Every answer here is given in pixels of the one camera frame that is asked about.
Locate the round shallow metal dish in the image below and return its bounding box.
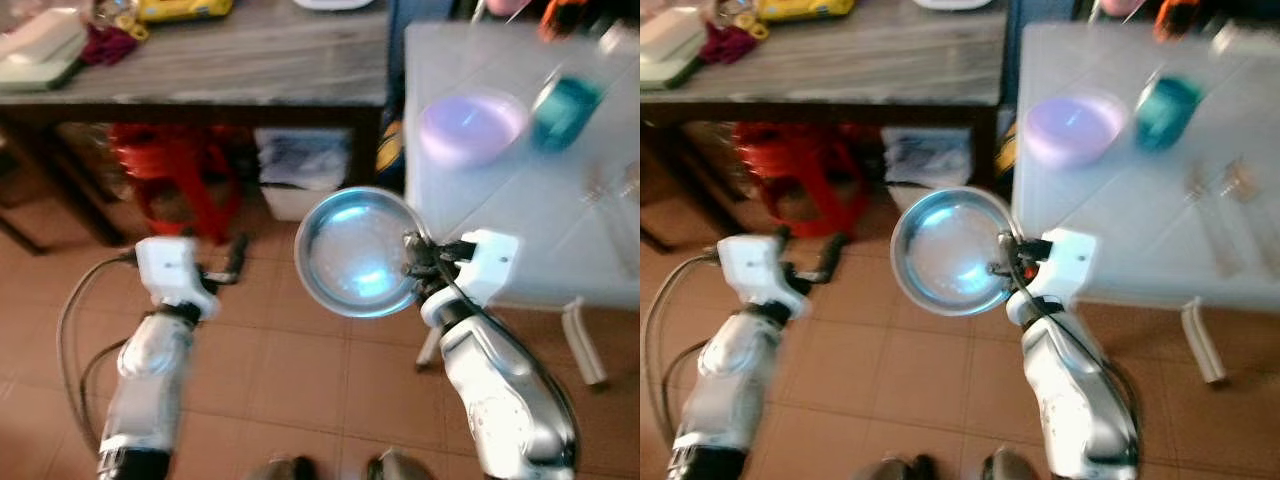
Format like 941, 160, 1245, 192
889, 186, 1017, 318
293, 186, 422, 320

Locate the red plastic stool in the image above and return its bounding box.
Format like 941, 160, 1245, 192
108, 123, 248, 244
735, 121, 869, 239

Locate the white folding table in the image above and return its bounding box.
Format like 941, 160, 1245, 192
403, 18, 641, 388
1010, 20, 1280, 387

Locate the white plastic bin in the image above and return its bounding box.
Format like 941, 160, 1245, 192
254, 127, 352, 223
882, 126, 976, 213

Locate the purple plastic bowl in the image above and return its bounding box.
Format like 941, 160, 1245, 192
1023, 90, 1131, 170
417, 89, 530, 170

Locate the clear glass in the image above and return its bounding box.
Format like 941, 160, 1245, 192
1185, 158, 1263, 281
584, 158, 641, 206

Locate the dark wooden marble-top table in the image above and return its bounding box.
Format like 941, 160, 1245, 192
640, 0, 1009, 253
0, 0, 393, 253

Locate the teal plastic cup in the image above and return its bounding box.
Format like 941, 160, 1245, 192
1134, 72, 1207, 153
529, 71, 608, 154

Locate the dark red crumpled cloth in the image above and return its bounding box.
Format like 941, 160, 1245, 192
700, 18, 769, 67
79, 20, 142, 68

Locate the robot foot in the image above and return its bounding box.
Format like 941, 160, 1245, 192
868, 454, 938, 480
978, 448, 1043, 480
364, 449, 438, 480
248, 455, 318, 480

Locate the white flat case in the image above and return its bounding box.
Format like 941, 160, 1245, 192
640, 7, 712, 91
0, 7, 91, 93

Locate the yellow packet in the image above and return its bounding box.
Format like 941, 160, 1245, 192
755, 0, 857, 23
134, 0, 237, 24

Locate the orange red item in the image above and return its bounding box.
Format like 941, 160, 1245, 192
1153, 0, 1201, 43
538, 0, 593, 43

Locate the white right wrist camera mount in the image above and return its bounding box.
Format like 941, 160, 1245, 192
1006, 227, 1099, 326
420, 229, 523, 327

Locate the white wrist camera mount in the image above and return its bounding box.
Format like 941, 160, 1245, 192
1006, 227, 1099, 326
420, 229, 523, 327
134, 236, 220, 322
717, 234, 801, 321

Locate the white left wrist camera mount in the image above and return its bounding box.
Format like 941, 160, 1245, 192
717, 234, 801, 321
134, 236, 220, 322

